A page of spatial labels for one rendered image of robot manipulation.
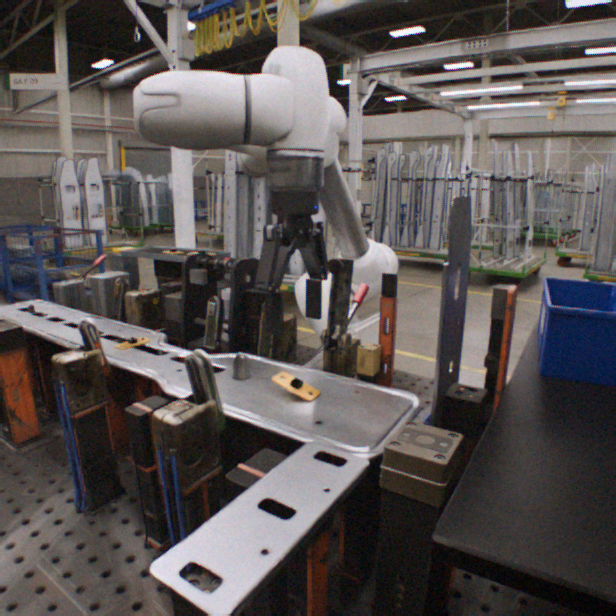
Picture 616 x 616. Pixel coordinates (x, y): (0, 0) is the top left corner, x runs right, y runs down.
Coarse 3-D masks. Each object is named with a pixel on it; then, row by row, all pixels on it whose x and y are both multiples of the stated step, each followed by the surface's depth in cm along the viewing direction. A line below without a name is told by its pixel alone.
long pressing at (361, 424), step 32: (32, 320) 121; (64, 320) 123; (96, 320) 122; (128, 352) 97; (160, 384) 83; (224, 384) 82; (256, 384) 82; (320, 384) 82; (352, 384) 82; (256, 416) 70; (288, 416) 70; (320, 416) 70; (352, 416) 70; (384, 416) 70; (416, 416) 72; (352, 448) 61
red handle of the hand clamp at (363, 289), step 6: (360, 288) 95; (366, 288) 95; (360, 294) 94; (366, 294) 95; (354, 300) 93; (360, 300) 93; (354, 306) 92; (354, 312) 92; (348, 324) 90; (336, 330) 89; (336, 336) 87; (336, 342) 88
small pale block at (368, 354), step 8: (368, 344) 83; (376, 344) 84; (360, 352) 82; (368, 352) 81; (376, 352) 82; (360, 360) 83; (368, 360) 82; (376, 360) 82; (360, 368) 83; (368, 368) 82; (376, 368) 83; (360, 376) 83; (368, 376) 82; (376, 376) 83
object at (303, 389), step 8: (280, 376) 80; (288, 376) 80; (280, 384) 77; (288, 384) 78; (296, 384) 77; (304, 384) 79; (296, 392) 76; (304, 392) 77; (312, 392) 77; (320, 392) 77
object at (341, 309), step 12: (336, 264) 83; (348, 264) 85; (336, 276) 87; (348, 276) 85; (336, 288) 87; (348, 288) 86; (336, 300) 88; (348, 300) 87; (336, 312) 88; (348, 312) 87; (336, 324) 88
